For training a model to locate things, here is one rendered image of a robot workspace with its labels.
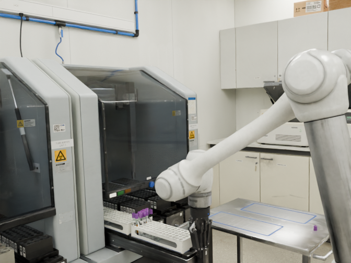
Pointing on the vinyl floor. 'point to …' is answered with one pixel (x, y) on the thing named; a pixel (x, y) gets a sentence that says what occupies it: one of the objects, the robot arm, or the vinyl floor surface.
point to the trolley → (271, 227)
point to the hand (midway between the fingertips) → (201, 256)
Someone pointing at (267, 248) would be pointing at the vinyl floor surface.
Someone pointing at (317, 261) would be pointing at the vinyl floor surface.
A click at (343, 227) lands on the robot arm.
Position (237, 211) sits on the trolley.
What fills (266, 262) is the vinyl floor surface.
